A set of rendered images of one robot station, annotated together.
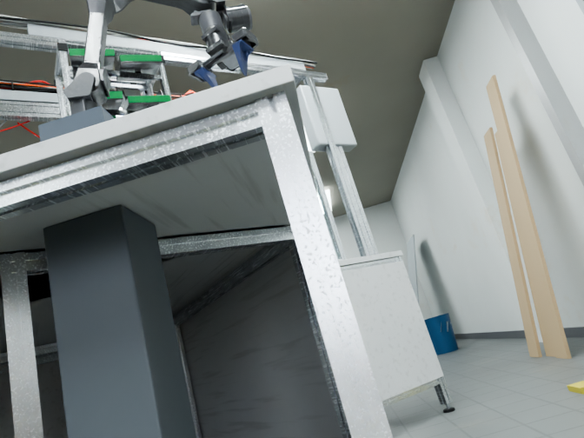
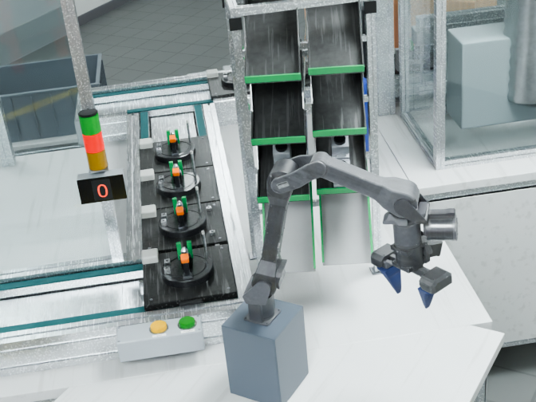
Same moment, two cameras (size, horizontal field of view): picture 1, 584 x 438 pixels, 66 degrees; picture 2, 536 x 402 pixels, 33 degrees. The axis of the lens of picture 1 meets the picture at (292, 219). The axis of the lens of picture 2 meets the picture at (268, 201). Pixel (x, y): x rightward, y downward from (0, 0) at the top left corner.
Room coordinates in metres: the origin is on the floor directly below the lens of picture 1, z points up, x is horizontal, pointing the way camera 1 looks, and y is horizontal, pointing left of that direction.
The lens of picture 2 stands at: (-0.59, -0.49, 2.29)
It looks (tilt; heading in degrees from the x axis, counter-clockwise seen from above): 29 degrees down; 30
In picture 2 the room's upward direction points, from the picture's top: 6 degrees counter-clockwise
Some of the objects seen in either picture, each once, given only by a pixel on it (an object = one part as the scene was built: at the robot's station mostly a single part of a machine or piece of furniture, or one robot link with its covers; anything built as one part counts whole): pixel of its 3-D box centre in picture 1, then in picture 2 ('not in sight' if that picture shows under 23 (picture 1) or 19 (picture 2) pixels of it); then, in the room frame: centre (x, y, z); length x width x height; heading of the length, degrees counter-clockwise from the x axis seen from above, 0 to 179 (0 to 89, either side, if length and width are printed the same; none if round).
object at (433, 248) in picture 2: (228, 56); (423, 243); (0.99, 0.04, 1.24); 0.07 x 0.07 x 0.06; 67
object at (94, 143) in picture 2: not in sight; (93, 140); (1.06, 0.94, 1.33); 0.05 x 0.05 x 0.05
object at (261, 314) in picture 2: (86, 118); (262, 304); (0.86, 0.38, 1.09); 0.07 x 0.07 x 0.06; 88
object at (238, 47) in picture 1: (246, 60); (431, 297); (0.92, 0.00, 1.16); 0.06 x 0.04 x 0.07; 155
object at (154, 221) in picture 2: not in sight; (180, 213); (1.28, 0.87, 1.01); 0.24 x 0.24 x 0.13; 35
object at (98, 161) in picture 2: not in sight; (96, 158); (1.06, 0.94, 1.28); 0.05 x 0.05 x 0.05
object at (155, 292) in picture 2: not in sight; (188, 275); (1.07, 0.72, 0.96); 0.24 x 0.24 x 0.02; 35
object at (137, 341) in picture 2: not in sight; (160, 337); (0.84, 0.67, 0.93); 0.21 x 0.07 x 0.06; 125
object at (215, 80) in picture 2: not in sight; (237, 71); (2.33, 1.25, 1.01); 0.24 x 0.24 x 0.13; 35
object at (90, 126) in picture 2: not in sight; (89, 123); (1.06, 0.94, 1.38); 0.05 x 0.05 x 0.05
